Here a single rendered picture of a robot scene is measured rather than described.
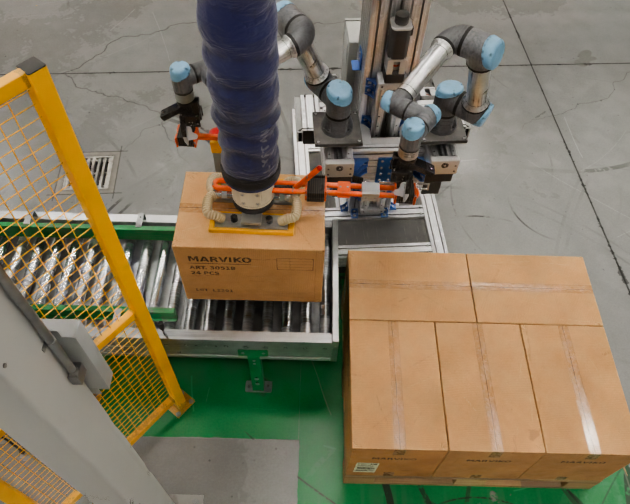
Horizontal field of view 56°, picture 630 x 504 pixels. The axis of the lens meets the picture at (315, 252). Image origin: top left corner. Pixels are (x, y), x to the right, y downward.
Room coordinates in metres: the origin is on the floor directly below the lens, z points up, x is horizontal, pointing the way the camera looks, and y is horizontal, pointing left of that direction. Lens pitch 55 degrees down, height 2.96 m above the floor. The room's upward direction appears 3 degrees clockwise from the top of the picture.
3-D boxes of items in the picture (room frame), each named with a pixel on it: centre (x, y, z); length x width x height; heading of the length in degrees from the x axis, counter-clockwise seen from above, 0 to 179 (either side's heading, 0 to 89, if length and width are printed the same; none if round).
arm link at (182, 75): (1.80, 0.53, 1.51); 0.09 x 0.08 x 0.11; 126
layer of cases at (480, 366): (1.25, -0.77, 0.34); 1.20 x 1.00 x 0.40; 91
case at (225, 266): (1.53, 0.27, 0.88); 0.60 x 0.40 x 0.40; 91
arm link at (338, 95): (2.09, -0.07, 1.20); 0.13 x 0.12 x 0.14; 36
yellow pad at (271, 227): (1.45, 0.26, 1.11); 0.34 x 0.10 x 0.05; 90
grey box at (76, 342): (0.60, 0.62, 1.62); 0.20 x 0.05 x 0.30; 91
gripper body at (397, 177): (1.55, -0.32, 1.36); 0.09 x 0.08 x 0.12; 90
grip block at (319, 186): (1.54, 0.01, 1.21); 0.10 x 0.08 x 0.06; 0
